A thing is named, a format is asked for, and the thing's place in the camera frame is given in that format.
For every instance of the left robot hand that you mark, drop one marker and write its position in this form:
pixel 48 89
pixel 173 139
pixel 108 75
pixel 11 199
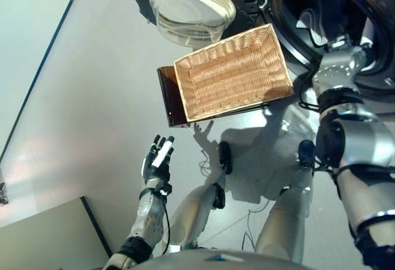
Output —
pixel 157 165

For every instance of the white garment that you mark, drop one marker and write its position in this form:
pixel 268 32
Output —
pixel 311 26

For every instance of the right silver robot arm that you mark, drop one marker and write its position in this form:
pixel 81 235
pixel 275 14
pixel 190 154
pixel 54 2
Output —
pixel 348 134

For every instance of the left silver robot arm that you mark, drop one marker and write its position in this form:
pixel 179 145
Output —
pixel 145 223

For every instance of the grey front-loading washing machine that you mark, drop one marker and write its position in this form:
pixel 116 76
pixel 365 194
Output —
pixel 355 66

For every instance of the left silver robot leg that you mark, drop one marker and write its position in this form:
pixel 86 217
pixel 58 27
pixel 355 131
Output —
pixel 197 208

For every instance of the silver robot leg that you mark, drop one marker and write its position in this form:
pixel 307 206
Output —
pixel 287 214
pixel 197 208

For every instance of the black baseboard strip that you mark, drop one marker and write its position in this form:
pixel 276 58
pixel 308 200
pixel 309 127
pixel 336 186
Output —
pixel 37 66
pixel 95 223

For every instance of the grey robot torso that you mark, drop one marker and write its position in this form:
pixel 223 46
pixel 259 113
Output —
pixel 222 260

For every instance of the large wicker laundry basket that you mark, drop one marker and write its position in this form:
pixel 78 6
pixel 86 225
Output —
pixel 234 72

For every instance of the right silver robot leg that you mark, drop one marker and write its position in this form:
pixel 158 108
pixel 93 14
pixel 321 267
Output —
pixel 287 214

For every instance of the round glass washer door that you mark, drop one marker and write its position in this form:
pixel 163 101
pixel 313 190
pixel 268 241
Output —
pixel 191 7

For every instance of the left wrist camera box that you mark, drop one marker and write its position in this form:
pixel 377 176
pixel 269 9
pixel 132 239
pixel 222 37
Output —
pixel 164 189

